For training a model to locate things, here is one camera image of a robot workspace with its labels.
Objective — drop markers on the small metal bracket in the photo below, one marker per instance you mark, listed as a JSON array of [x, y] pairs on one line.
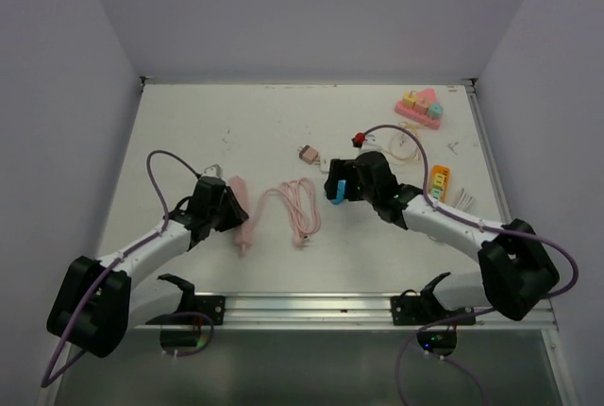
[[453, 147]]

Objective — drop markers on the teal round plug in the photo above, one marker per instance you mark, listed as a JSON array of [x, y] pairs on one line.
[[435, 111]]

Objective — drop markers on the orange USB charger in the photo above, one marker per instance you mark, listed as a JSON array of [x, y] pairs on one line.
[[438, 182]]

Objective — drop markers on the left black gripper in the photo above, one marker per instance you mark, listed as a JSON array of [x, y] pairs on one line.
[[236, 214]]

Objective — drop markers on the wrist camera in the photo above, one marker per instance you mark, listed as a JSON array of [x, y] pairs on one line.
[[365, 143], [215, 171]]

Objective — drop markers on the yellow cube plug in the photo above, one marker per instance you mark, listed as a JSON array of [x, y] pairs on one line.
[[409, 99]]

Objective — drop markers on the brown USB charger plug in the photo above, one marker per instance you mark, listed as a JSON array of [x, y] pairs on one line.
[[308, 154]]

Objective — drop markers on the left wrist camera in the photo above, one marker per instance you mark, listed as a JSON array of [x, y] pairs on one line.
[[215, 171]]

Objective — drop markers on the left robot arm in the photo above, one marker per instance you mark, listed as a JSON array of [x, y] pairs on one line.
[[100, 299]]

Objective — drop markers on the pink triangular plug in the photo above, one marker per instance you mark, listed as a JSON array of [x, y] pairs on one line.
[[428, 95]]

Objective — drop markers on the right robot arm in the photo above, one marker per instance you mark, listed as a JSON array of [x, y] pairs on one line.
[[514, 270]]

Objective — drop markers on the white plug adapter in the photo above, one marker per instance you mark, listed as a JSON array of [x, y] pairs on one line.
[[324, 164]]

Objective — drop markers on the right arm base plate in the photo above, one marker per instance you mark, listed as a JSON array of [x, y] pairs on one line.
[[412, 308]]

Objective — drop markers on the aluminium front rail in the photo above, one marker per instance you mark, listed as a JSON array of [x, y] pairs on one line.
[[256, 311]]

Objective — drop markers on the blue plug adapter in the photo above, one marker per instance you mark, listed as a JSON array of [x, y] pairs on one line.
[[340, 193]]

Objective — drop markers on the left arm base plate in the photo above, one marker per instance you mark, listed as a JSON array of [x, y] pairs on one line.
[[213, 306]]

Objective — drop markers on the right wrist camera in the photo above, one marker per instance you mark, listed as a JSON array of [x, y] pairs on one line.
[[365, 143]]

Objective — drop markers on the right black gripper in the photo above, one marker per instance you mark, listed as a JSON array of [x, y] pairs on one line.
[[342, 169]]

